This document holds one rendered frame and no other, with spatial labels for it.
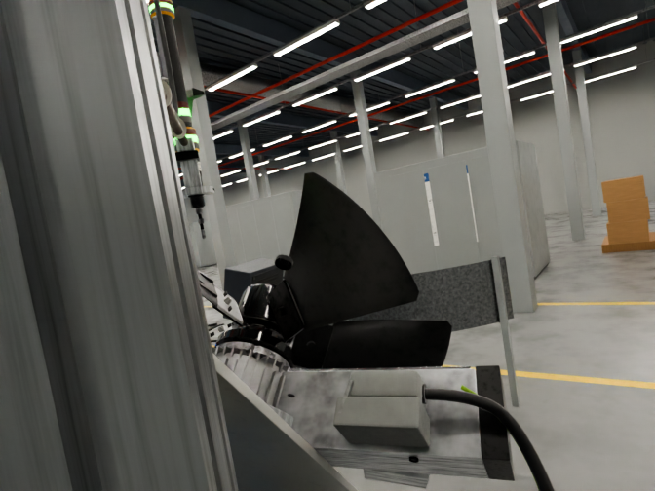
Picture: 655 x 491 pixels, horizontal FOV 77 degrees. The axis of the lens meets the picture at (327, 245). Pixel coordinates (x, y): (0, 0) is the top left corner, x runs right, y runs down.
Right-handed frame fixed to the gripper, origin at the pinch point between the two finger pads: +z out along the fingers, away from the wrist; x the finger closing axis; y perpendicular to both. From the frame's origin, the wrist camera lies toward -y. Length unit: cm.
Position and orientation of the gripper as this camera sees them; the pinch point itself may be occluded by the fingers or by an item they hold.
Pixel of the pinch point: (183, 84)
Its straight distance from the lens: 87.6
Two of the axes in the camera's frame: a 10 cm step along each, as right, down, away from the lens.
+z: 9.2, -1.2, -3.8
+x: -3.6, 1.2, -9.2
